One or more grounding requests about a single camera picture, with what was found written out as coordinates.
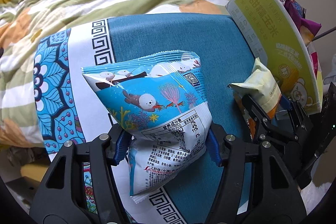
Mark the blue seal snack bag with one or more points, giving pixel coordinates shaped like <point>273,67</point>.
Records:
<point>160,100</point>

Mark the pink snack bag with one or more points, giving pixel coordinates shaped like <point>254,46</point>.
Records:
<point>315,62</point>

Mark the purple snack bag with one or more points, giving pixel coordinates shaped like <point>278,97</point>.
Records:
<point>308,29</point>

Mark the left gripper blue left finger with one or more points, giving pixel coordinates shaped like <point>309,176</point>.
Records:
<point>122,146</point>

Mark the green cardboard box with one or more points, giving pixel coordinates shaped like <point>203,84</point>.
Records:
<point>273,38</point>

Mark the blue patterned table cloth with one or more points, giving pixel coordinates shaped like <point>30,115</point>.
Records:
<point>68,109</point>

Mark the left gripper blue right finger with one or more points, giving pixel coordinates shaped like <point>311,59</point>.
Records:
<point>214,144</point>

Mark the white orange snack packet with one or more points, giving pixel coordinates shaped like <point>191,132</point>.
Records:
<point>262,87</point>

